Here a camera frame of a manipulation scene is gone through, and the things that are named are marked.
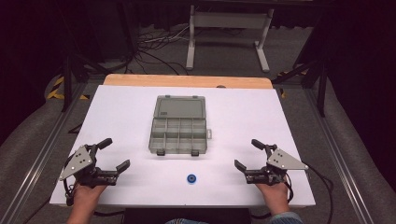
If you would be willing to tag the white metal stand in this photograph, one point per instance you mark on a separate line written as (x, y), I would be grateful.
(230, 20)

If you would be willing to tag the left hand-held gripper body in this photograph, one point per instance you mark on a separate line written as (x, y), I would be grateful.
(79, 161)

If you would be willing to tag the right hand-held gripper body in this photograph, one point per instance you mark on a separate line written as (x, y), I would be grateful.
(281, 161)

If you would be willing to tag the small blue round spool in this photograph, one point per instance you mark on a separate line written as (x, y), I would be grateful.
(191, 179)

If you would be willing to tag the black tripod stand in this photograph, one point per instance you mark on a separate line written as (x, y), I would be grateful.
(322, 81)
(67, 81)

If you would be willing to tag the grey clear plastic organizer box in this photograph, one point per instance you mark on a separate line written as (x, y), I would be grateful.
(179, 126)

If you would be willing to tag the yellow black hazard tape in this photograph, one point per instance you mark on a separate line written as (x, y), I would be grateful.
(57, 90)
(282, 93)

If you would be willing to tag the person's left hand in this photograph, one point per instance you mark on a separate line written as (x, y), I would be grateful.
(85, 197)

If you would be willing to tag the aluminium floor rail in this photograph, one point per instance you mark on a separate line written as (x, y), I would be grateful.
(43, 155)
(336, 155)

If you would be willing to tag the person's right hand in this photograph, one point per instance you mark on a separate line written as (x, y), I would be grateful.
(275, 196)

